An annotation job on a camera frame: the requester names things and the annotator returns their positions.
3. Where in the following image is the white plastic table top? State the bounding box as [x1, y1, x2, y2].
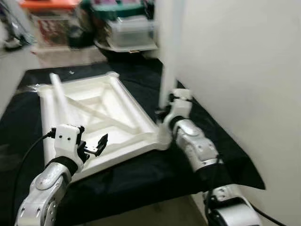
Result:
[37, 71, 174, 182]

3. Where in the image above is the black tablecloth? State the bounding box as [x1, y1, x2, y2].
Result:
[0, 59, 266, 226]

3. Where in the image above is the black round wok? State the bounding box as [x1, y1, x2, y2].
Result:
[94, 40, 163, 59]

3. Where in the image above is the clear plastic storage container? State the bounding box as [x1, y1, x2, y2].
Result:
[106, 19, 158, 48]

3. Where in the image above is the beige cloth covered stand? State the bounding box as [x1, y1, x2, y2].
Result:
[31, 45, 106, 66]

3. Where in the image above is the black glossy bag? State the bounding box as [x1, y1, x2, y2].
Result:
[66, 5, 95, 48]

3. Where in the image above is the dark green pot lid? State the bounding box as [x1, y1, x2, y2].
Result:
[89, 2, 146, 22]

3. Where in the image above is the red printed carton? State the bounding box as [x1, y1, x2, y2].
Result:
[35, 16, 71, 45]

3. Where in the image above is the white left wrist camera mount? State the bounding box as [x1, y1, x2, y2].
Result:
[53, 124, 85, 163]

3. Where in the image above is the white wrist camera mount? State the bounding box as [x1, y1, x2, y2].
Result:
[162, 89, 193, 121]
[53, 124, 85, 163]

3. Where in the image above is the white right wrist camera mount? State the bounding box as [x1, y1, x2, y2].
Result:
[162, 89, 193, 121]

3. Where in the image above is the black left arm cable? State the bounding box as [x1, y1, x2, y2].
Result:
[10, 131, 56, 222]

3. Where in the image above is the power strip with cables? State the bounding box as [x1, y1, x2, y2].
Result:
[2, 28, 24, 50]

